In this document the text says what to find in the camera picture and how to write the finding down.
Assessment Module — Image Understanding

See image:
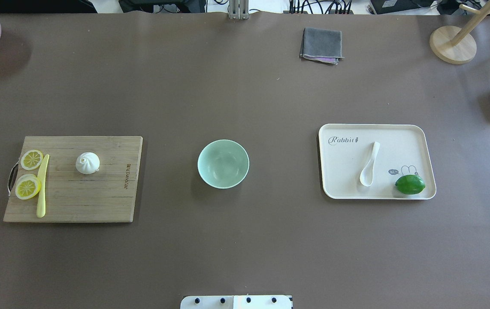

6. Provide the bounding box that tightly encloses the white ceramic spoon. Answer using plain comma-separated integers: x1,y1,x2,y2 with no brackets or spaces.
359,142,381,187

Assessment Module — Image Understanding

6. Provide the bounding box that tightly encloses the white steamed bun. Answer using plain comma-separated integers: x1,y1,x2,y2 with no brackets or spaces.
75,152,100,175

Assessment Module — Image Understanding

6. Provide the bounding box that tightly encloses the mint green bowl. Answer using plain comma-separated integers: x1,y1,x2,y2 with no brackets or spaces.
197,139,250,189

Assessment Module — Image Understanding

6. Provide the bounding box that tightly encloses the cream rabbit tray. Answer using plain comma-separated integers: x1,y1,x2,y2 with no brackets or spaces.
319,124,436,200

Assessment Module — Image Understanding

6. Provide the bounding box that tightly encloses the grey folded cloth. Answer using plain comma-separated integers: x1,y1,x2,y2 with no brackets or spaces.
299,27,344,65

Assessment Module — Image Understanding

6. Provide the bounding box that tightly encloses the wooden cutting board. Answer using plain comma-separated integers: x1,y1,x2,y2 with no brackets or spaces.
4,136,143,223

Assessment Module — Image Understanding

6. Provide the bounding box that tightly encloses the green lime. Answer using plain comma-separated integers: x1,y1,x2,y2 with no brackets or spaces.
395,174,426,195

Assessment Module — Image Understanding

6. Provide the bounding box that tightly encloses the yellow plastic knife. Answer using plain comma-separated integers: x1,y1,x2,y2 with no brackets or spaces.
36,154,50,218

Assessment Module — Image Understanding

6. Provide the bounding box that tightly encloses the upper lemon slice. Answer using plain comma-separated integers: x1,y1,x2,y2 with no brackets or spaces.
20,149,44,171

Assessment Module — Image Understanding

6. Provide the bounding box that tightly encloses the lemon slice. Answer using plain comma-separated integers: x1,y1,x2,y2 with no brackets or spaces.
14,174,42,200
20,149,44,171

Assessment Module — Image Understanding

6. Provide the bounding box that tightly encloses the lower lemon slice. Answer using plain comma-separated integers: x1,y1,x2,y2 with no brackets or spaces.
14,174,42,200

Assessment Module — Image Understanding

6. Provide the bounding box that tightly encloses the wooden mug tree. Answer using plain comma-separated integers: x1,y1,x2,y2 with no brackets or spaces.
429,1,490,65

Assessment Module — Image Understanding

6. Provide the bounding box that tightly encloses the aluminium frame post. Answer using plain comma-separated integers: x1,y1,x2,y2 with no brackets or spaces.
229,0,249,20

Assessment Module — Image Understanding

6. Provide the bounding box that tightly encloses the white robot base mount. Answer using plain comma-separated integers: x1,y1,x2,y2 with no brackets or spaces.
180,294,293,309

